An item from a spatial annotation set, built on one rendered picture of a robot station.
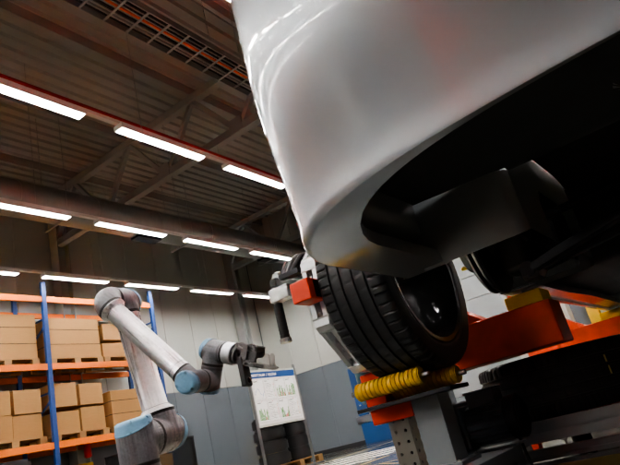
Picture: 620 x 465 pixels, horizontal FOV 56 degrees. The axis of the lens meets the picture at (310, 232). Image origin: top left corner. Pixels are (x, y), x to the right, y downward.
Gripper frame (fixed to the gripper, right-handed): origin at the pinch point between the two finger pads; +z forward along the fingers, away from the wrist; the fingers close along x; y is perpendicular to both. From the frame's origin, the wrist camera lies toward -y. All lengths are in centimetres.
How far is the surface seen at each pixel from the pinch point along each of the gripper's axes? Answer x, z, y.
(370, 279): -31, 51, 37
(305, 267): -23, 22, 39
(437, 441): -3, 68, -10
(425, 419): -3, 63, -5
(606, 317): 233, 92, 44
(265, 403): 720, -497, -172
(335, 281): -30, 38, 35
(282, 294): -14.2, 8.1, 28.6
